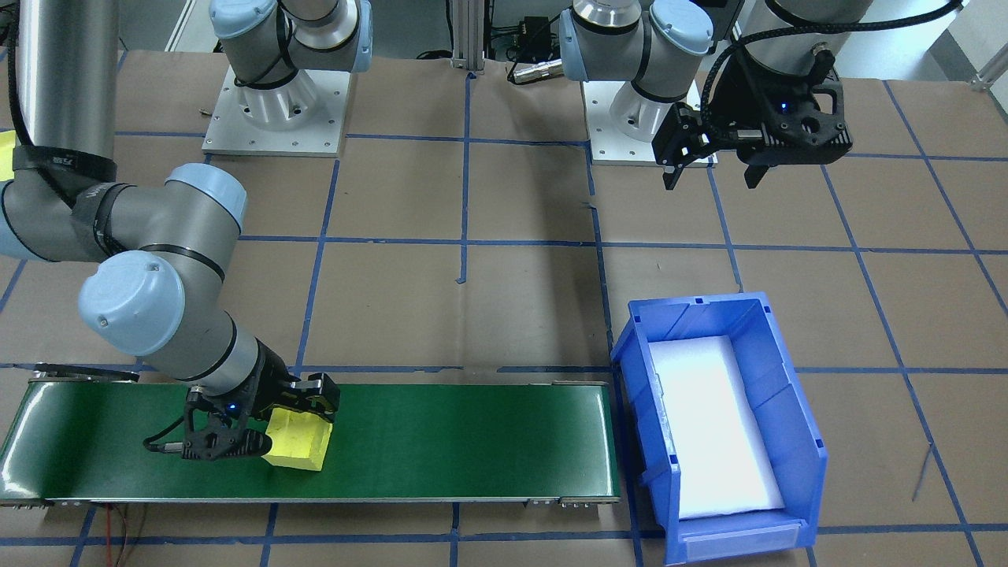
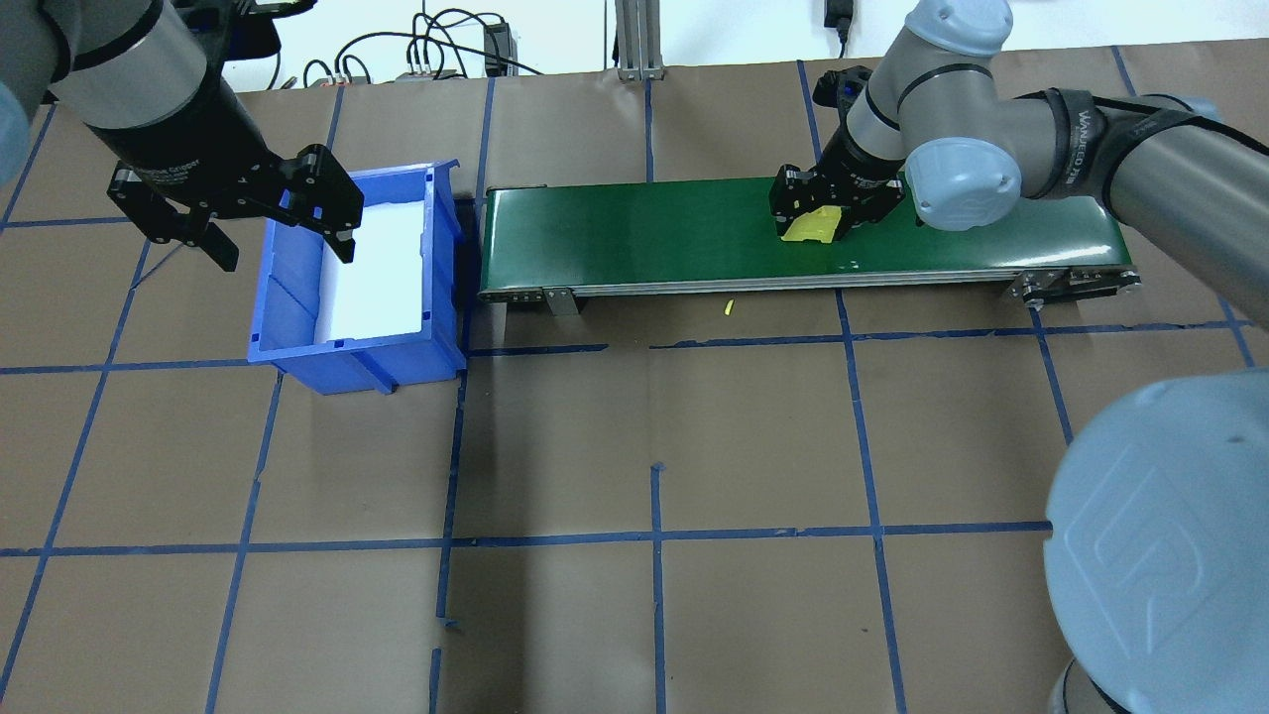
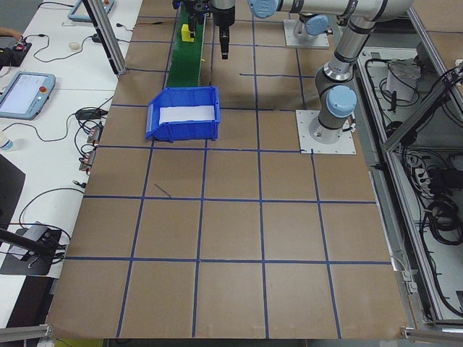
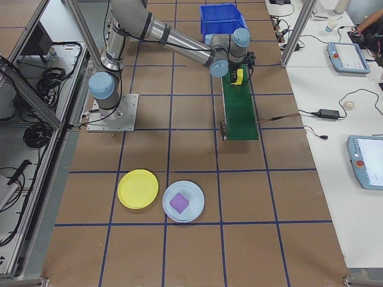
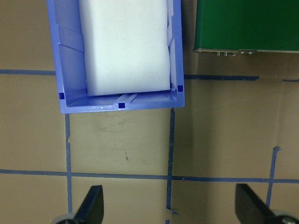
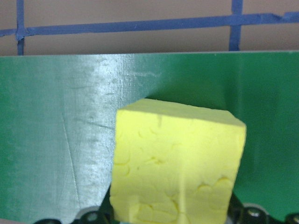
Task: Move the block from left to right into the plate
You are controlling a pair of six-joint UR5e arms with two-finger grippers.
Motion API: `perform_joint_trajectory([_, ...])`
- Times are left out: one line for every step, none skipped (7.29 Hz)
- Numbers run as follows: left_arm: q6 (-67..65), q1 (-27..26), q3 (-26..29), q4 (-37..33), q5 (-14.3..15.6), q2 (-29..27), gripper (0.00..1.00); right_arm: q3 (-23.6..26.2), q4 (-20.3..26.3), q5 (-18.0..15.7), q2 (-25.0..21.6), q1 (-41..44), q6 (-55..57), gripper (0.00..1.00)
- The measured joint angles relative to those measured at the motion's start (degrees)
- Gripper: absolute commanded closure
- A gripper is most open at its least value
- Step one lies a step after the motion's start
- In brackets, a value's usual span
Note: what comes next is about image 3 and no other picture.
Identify green conveyor belt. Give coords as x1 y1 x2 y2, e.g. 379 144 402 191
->
165 5 209 90

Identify blue plastic storage bin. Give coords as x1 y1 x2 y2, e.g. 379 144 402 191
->
145 85 221 144

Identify blue teach pendant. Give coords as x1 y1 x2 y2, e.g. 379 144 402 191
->
67 0 117 23

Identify small circuit board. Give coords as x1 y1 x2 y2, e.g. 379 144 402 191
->
79 147 95 174
88 124 104 145

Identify white desk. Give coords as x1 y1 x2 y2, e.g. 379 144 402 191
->
0 0 144 328

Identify black electronics board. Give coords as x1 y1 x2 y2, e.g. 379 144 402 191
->
0 42 33 67

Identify white bucket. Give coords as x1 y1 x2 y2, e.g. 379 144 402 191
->
385 59 422 103

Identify robot teach pendant tablet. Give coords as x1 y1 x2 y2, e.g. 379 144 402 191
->
0 71 56 121

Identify black laptop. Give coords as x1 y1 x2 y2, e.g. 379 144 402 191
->
0 153 27 232

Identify black power strip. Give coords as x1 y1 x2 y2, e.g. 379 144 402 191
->
404 155 455 198

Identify dark grey device box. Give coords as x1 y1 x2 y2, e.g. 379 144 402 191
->
25 223 61 250

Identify black stand pole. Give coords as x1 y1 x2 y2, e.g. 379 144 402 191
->
0 227 50 256

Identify aluminium corner bar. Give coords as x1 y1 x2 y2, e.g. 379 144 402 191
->
399 325 463 340
0 324 55 343

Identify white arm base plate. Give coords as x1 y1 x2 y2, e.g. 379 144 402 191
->
295 109 358 156
282 18 331 49

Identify aluminium extrusion camera post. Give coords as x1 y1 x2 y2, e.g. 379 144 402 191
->
82 0 127 76

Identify black cable adapter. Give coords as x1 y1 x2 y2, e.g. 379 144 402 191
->
75 109 109 121

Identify metal bar v-shaped frame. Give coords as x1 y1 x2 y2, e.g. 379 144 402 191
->
356 0 463 328

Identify black stand base plate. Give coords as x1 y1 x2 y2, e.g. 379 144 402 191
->
0 224 70 276

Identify grey cable connector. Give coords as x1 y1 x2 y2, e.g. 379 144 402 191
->
389 251 417 294

